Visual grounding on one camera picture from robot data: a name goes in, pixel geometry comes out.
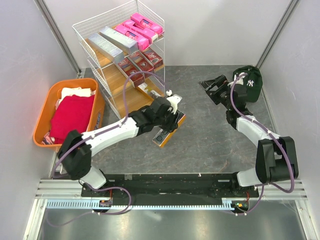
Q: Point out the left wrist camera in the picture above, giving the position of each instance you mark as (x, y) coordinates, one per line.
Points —
(174, 100)

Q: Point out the torn silver R&O toothpaste box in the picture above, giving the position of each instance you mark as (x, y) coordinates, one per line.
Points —
(148, 91)

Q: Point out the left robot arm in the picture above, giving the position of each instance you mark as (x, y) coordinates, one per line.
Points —
(77, 150)

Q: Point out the red 3D toothpaste box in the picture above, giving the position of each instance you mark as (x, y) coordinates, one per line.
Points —
(139, 61)

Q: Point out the orange silver R&O toothpaste box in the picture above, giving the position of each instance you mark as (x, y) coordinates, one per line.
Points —
(162, 137)

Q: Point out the silver grey toothpaste box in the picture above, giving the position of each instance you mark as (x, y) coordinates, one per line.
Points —
(106, 48)

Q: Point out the red 3D box on shelf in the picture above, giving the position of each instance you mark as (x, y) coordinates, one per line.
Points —
(155, 59)

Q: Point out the silver Protefix toothpaste box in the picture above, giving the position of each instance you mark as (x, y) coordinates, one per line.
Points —
(120, 40)

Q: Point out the orange plastic tub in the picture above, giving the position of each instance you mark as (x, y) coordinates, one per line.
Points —
(41, 134)

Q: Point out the red 3D toothpaste box floor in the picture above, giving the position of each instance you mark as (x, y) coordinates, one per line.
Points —
(128, 68)

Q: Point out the pink toothpaste box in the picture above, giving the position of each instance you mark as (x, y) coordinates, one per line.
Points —
(142, 42)
(145, 23)
(145, 32)

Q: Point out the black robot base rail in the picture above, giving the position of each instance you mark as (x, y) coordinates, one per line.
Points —
(217, 185)

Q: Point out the dark green NY cap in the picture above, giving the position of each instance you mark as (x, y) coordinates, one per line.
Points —
(253, 82)

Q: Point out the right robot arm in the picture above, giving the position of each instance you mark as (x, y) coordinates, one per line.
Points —
(276, 159)

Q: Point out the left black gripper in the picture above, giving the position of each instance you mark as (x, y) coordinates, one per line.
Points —
(173, 123)

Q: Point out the white wire wooden shelf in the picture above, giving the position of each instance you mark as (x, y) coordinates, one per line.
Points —
(117, 93)

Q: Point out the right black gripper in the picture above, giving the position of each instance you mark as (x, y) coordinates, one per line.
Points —
(219, 82)

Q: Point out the white folded cloth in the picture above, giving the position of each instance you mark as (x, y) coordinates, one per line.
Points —
(77, 91)

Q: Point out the red folded cloth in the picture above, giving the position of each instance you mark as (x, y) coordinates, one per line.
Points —
(73, 113)

